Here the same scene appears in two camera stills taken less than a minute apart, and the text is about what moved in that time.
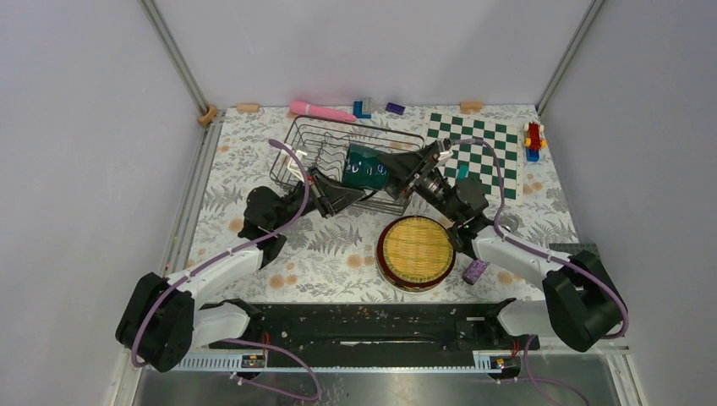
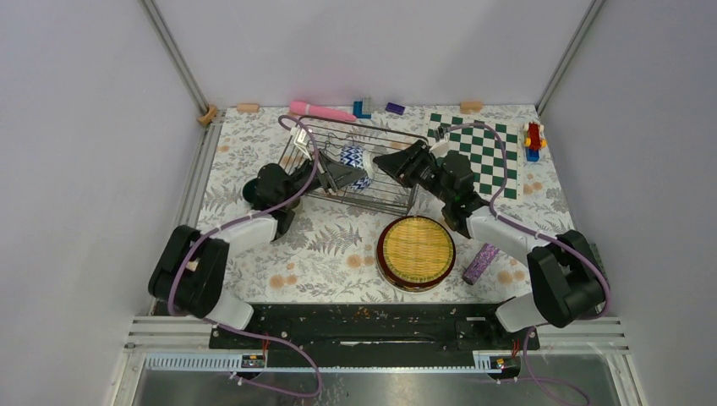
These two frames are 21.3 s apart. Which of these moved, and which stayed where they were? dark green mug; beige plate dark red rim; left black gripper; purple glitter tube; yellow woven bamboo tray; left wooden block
Moved: left black gripper; dark green mug
Stayed: purple glitter tube; left wooden block; yellow woven bamboo tray; beige plate dark red rim
